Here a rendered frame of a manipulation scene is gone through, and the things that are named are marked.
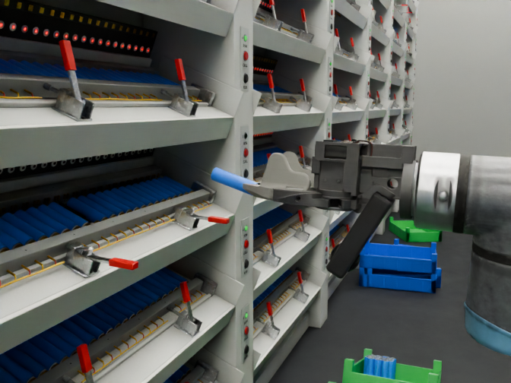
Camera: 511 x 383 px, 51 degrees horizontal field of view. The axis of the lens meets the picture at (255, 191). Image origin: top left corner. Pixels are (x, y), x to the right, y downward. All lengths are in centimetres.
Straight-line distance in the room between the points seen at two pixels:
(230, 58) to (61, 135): 48
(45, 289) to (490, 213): 49
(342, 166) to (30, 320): 39
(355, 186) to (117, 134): 31
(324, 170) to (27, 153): 33
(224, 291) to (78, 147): 54
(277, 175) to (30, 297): 31
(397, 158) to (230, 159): 48
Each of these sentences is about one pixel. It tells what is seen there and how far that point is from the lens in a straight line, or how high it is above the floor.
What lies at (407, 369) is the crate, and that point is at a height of 4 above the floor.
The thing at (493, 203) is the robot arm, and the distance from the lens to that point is 61.
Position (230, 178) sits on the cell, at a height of 64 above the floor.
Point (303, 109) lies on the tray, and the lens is 154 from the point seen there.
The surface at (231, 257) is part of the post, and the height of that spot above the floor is 43.
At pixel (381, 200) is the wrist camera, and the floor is 63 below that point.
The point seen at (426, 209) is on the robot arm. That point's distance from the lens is 61.
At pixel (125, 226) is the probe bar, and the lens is 81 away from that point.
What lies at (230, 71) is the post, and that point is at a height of 80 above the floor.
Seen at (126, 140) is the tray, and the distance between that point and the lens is 74.
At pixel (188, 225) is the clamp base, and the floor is 54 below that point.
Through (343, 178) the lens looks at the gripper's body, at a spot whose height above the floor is 65.
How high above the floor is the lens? 74
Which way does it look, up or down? 9 degrees down
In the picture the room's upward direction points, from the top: straight up
